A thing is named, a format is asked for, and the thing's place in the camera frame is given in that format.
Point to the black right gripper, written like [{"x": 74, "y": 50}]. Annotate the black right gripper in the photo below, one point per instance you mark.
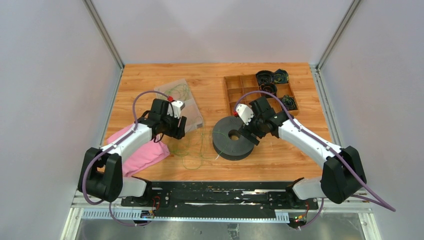
[{"x": 247, "y": 133}]

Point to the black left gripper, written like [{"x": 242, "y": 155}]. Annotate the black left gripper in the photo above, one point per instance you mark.
[{"x": 178, "y": 132}]

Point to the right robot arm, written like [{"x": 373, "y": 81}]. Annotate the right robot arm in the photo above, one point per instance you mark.
[{"x": 342, "y": 169}]

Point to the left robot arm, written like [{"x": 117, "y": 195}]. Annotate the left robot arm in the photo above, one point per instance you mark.
[{"x": 101, "y": 177}]

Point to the clear plastic box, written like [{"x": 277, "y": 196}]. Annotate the clear plastic box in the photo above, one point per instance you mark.
[{"x": 180, "y": 90}]

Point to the pink folded cloth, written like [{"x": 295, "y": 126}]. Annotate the pink folded cloth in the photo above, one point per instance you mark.
[{"x": 146, "y": 155}]

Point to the green blue rolled tie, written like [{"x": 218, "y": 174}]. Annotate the green blue rolled tie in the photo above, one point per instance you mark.
[{"x": 289, "y": 102}]

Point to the wooden compartment tray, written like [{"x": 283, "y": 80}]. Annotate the wooden compartment tray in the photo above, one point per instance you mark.
[{"x": 237, "y": 85}]

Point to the orange floral rolled tie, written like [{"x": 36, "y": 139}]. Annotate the orange floral rolled tie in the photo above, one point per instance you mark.
[{"x": 269, "y": 87}]

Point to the dark blue rolled tie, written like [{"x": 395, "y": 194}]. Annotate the dark blue rolled tie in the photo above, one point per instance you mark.
[{"x": 264, "y": 77}]

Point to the green yellow rolled tie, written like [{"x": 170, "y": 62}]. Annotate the green yellow rolled tie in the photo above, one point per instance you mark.
[{"x": 281, "y": 76}]

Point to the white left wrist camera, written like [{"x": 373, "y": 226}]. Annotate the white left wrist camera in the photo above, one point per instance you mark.
[{"x": 175, "y": 107}]

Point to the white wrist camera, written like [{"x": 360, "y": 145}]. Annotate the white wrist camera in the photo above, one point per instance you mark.
[
  {"x": 244, "y": 112},
  {"x": 175, "y": 107}
]

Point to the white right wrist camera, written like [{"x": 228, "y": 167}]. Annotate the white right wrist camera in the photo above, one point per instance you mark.
[{"x": 244, "y": 112}]

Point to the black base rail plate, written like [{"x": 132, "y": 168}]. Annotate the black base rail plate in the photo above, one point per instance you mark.
[{"x": 221, "y": 201}]

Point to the aluminium frame post right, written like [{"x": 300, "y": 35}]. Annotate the aluminium frame post right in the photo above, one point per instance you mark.
[{"x": 317, "y": 71}]

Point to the aluminium frame post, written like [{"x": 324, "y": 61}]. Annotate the aluminium frame post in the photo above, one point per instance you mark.
[
  {"x": 92, "y": 10},
  {"x": 317, "y": 71}
]

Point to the aluminium frame post left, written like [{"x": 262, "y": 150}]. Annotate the aluminium frame post left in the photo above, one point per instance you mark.
[{"x": 92, "y": 10}]

